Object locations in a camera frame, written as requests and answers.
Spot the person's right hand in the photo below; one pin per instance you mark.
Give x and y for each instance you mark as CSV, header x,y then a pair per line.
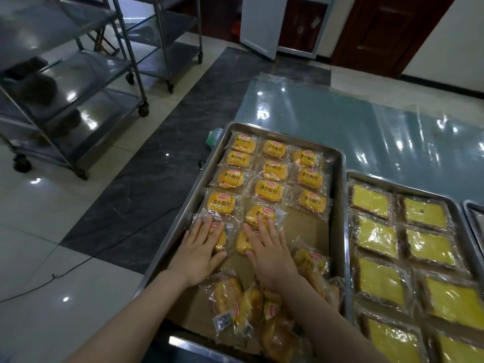
x,y
274,264

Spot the person's left hand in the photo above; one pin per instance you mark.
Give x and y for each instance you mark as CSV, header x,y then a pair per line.
x,y
196,260

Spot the pile of small bun packets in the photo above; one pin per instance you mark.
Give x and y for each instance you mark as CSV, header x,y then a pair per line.
x,y
227,294

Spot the yellow cake slice packets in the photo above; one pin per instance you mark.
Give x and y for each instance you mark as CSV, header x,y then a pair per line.
x,y
376,236

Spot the steel tray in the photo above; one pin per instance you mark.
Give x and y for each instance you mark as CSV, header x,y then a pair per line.
x,y
469,207
378,179
338,177

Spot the person's left forearm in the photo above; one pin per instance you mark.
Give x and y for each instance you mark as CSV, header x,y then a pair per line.
x,y
128,321

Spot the brown paper tray liner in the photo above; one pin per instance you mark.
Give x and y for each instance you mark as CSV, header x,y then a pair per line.
x,y
302,226

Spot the crumpled green plastic bag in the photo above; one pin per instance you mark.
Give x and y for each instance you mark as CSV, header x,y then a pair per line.
x,y
214,137

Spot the plastic covered teal tablecloth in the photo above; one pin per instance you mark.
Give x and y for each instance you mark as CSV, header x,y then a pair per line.
x,y
340,120

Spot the metal trolley cart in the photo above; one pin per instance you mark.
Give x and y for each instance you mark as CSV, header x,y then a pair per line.
x,y
75,71
170,56

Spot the white framed door leaf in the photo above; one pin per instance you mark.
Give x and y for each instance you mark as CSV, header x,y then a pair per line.
x,y
261,26

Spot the aluminium framed glass door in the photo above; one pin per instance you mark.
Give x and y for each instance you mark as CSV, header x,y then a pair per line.
x,y
302,26

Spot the wooden folding stool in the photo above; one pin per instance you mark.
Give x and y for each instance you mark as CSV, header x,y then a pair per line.
x,y
102,39

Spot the dark wooden door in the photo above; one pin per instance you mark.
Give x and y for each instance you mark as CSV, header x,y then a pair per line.
x,y
389,33

